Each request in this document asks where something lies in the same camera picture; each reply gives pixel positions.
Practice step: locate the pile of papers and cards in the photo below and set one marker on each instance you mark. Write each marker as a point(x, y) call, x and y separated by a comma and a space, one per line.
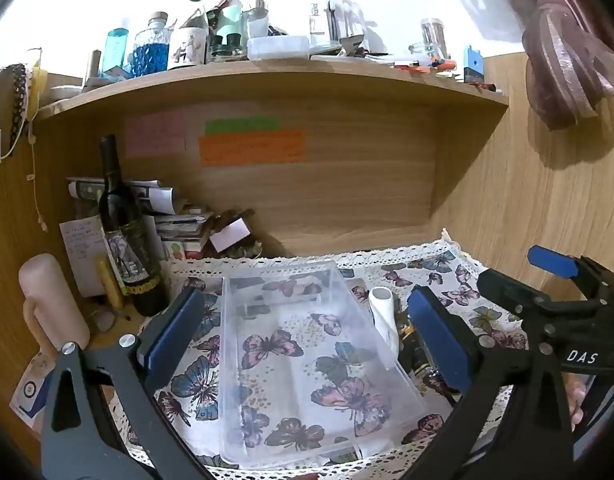
point(182, 225)

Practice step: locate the white plastic box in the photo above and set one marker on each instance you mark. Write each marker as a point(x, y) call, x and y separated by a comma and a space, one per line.
point(277, 47)

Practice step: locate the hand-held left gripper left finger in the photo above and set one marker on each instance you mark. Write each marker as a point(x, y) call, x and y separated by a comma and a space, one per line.
point(173, 327)

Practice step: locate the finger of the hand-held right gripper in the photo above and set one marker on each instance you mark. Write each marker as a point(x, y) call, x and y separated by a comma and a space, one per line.
point(512, 292)
point(552, 262)

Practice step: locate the wooden shelf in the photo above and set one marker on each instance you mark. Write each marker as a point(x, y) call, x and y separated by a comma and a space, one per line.
point(287, 80)

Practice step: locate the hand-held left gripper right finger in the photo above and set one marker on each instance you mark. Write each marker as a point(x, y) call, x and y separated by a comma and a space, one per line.
point(437, 340)

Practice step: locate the blue patterned glass bottle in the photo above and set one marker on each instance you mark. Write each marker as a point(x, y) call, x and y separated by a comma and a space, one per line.
point(149, 55)

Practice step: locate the teal plastic bottle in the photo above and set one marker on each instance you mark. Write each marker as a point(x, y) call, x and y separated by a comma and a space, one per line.
point(116, 50)

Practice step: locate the pile of orange white pens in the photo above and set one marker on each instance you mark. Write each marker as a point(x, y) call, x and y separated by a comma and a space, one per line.
point(427, 65)

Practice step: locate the clear plastic storage box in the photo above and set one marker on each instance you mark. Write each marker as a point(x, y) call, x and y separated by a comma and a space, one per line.
point(297, 385)

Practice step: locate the white handheld beauty device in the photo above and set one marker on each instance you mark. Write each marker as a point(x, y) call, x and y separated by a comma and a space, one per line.
point(384, 310)

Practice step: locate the small clear glass bottle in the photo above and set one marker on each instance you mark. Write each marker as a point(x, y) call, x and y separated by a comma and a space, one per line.
point(257, 22)

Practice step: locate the dark wine bottle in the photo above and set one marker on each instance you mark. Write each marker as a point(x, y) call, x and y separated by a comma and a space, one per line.
point(122, 210)

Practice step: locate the cream pink cylinder bottle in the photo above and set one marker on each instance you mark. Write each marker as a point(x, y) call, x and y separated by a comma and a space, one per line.
point(47, 290)

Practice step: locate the black cosmetic tube gold cap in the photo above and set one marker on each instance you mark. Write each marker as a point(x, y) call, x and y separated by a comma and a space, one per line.
point(412, 355)

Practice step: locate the pink sticky note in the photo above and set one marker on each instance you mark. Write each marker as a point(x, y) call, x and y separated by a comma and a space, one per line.
point(154, 135)

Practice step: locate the clear acrylic organizer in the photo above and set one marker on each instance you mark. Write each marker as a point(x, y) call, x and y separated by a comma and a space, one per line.
point(337, 25)

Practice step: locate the white and blue box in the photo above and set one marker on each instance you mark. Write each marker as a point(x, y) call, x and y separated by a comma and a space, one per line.
point(29, 395)

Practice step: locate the orange sticky note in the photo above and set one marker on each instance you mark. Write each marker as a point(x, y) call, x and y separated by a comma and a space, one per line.
point(252, 149)

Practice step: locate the small blue box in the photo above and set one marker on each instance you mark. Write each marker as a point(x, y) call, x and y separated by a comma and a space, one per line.
point(474, 62)

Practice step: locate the clear glass jar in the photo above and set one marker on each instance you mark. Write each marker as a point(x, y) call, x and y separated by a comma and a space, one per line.
point(432, 35)

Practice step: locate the clear bottle with illustrated label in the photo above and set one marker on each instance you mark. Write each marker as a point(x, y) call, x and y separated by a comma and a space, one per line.
point(187, 47)

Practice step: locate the person's right hand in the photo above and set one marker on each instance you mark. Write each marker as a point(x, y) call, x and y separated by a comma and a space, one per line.
point(577, 400)

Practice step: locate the butterfly print lace cloth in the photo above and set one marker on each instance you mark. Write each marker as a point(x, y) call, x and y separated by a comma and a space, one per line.
point(202, 360)

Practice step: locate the black lace ribbon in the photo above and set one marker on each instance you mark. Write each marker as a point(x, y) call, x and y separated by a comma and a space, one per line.
point(18, 95)

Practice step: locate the white handwritten note paper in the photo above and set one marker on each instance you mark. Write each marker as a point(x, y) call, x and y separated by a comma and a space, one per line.
point(82, 250)

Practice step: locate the yellow lip balm tube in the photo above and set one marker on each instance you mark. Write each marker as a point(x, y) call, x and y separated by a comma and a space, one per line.
point(107, 280)

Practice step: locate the green sticky note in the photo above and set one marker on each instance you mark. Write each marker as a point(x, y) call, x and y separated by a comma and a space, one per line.
point(242, 125)

